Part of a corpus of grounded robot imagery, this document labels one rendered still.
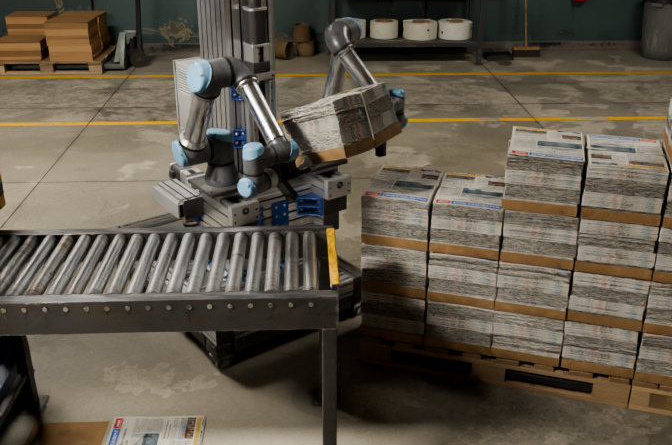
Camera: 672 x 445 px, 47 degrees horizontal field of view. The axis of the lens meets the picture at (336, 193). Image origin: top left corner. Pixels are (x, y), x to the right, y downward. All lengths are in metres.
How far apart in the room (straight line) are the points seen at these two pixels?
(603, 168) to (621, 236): 0.29
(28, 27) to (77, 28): 0.76
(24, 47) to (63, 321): 6.67
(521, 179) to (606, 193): 0.32
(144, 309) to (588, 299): 1.74
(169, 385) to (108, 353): 0.41
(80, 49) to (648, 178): 6.94
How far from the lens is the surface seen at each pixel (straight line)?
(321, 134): 2.94
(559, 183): 3.05
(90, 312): 2.60
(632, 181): 3.06
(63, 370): 3.72
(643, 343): 3.36
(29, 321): 2.67
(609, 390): 3.48
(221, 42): 3.42
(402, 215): 3.17
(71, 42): 8.94
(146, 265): 2.76
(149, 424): 3.31
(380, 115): 3.09
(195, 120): 3.08
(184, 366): 3.61
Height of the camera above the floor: 2.06
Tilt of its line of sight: 23 degrees down
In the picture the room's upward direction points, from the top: straight up
